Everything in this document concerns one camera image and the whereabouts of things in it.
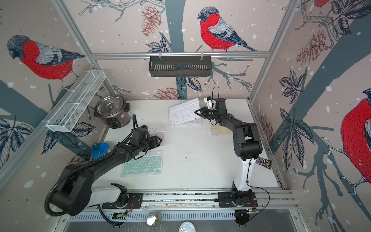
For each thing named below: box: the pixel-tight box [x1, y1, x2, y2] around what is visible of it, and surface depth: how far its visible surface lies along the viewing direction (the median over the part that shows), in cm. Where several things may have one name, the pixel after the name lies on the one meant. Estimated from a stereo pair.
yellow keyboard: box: [210, 120, 234, 136], surface depth 103 cm
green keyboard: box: [119, 150, 164, 178], surface depth 87 cm
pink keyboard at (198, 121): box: [168, 114, 203, 127], surface depth 105 cm
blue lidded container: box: [90, 142, 110, 159], surface depth 85 cm
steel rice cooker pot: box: [93, 95, 131, 129], surface depth 99 cm
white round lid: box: [178, 220, 197, 232], surface depth 63 cm
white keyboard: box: [169, 98, 201, 126], surface depth 102 cm
